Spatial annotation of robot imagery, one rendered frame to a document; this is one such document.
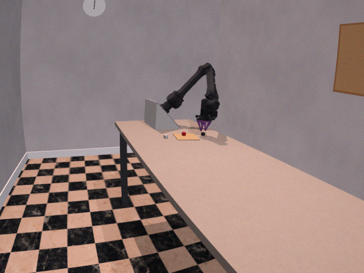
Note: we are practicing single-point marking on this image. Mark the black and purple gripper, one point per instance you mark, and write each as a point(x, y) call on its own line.
point(203, 121)

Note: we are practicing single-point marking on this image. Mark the tan mat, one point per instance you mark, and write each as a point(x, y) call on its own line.
point(187, 137)

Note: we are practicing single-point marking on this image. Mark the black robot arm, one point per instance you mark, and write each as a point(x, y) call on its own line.
point(211, 93)

